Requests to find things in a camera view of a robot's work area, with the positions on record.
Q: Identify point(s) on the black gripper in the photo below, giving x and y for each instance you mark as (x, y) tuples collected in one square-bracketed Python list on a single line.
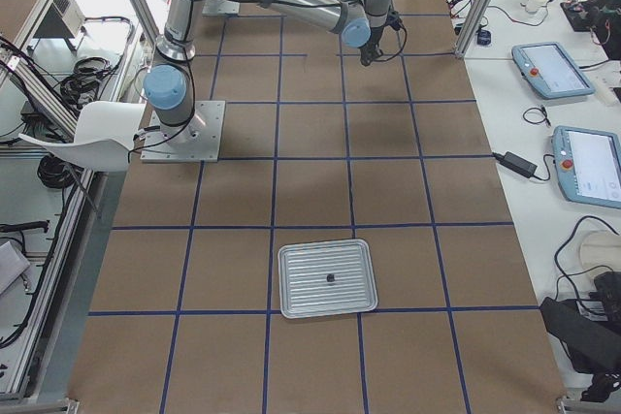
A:
[(375, 36)]

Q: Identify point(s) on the aluminium frame post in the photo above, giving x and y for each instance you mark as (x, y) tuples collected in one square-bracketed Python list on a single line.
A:
[(478, 2)]

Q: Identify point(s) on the far blue teach pendant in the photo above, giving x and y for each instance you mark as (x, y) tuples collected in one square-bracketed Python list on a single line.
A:
[(550, 71)]

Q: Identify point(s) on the blue teach pendant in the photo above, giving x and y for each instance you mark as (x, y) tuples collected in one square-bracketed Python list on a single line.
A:
[(550, 71), (587, 164)]

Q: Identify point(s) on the silver metal tray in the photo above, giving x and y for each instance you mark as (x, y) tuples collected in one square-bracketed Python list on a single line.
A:
[(303, 289)]

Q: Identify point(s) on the near blue teach pendant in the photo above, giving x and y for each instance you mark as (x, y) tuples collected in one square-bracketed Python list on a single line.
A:
[(587, 164)]

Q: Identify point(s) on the black power adapter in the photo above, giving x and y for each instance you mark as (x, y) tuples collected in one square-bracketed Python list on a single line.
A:
[(515, 163)]

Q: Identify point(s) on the white plastic chair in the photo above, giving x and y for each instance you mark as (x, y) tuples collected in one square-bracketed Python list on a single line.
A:
[(103, 137)]

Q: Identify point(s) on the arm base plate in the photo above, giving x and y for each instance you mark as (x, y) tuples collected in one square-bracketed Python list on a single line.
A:
[(198, 141), (220, 8)]

